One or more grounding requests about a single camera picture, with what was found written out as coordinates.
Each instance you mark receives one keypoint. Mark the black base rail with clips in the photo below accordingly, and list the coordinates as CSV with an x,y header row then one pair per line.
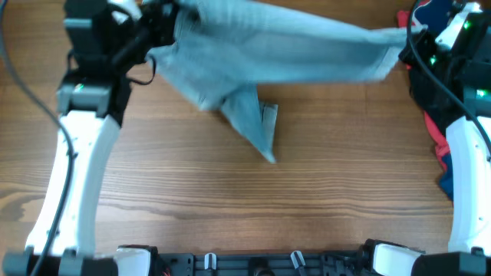
x,y
268,262

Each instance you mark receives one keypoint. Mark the light blue denim shorts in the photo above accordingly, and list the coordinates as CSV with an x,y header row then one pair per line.
x,y
223,50

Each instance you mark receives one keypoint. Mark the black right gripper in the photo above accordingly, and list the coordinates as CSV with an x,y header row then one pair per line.
x,y
413,47

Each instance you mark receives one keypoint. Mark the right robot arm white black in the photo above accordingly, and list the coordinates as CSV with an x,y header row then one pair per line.
x,y
469,140

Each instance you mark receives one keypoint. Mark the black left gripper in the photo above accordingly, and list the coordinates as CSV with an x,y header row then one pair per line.
x,y
162,23

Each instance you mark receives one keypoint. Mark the red navy white garment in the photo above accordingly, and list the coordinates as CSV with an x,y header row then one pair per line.
x,y
436,15

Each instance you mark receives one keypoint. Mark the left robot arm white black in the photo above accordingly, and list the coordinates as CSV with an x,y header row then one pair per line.
x,y
108,38

